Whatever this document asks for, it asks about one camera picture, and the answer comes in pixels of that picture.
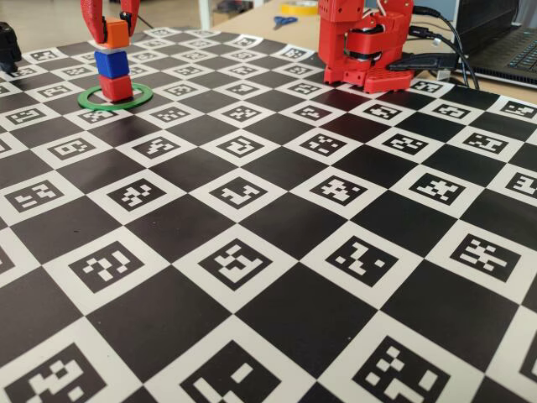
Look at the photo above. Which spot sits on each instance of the pale blue panel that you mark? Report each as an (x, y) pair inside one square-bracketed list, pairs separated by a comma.
[(446, 8)]

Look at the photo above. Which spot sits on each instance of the orange cube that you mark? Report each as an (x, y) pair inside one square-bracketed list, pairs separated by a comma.
[(117, 33)]

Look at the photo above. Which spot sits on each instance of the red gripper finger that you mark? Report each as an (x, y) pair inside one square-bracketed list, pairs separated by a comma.
[(94, 19), (131, 14)]

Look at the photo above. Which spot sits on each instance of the black white marker checkerboard mat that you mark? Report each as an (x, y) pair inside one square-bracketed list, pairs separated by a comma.
[(268, 319)]

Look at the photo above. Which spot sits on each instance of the black laptop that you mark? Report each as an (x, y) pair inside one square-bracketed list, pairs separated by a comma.
[(503, 42)]

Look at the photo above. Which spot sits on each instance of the black clamp mount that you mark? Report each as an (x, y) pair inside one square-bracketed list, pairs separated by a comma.
[(8, 46)]

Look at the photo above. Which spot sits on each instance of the white table leg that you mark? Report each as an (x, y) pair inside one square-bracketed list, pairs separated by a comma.
[(203, 12)]

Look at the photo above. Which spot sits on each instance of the black adapter hub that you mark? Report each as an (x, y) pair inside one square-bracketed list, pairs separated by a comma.
[(423, 62)]

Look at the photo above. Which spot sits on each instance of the yellow tape roll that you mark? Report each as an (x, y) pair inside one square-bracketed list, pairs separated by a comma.
[(293, 8)]

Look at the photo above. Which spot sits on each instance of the small grey box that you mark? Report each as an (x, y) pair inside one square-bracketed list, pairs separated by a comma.
[(444, 74)]

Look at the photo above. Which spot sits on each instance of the red robot arm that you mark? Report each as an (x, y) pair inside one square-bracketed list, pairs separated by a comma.
[(335, 42)]

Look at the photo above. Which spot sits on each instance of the blue cube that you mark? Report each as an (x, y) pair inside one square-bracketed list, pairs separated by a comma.
[(111, 64)]

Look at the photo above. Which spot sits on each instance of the red cube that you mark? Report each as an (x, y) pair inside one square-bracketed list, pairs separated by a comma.
[(115, 89)]

